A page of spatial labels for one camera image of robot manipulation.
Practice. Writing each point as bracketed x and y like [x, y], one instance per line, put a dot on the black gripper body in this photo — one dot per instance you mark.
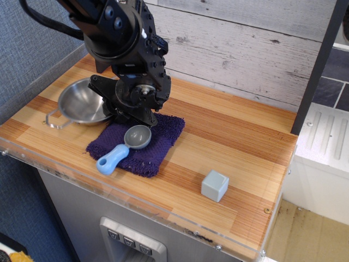
[126, 35]

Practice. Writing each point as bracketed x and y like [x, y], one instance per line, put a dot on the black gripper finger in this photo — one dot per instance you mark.
[112, 112]

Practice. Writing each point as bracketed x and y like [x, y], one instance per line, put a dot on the small steel bowl with handle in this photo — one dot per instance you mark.
[79, 104]

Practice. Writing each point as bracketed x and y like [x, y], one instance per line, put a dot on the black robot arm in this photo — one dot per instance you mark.
[85, 15]

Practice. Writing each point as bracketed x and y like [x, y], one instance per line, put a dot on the pale grey block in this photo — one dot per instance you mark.
[214, 185]

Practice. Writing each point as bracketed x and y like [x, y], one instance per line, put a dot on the blue grey measuring scoop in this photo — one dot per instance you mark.
[136, 138]

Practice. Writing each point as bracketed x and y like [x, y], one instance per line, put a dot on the clear acrylic edge guard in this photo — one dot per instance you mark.
[237, 225]

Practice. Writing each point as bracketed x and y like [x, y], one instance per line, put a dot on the steel button panel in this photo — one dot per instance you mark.
[125, 244]

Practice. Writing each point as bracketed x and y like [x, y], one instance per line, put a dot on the yellow black object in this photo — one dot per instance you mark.
[12, 250]

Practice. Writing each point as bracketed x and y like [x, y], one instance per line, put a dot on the white toy sink unit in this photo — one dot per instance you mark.
[318, 174]

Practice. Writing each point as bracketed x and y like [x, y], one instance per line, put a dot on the dark grey left post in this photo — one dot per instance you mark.
[102, 63]

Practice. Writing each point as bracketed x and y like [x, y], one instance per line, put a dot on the dark grey post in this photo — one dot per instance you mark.
[102, 63]
[323, 54]

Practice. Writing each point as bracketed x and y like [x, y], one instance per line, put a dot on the dark grey right post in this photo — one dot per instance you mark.
[323, 54]

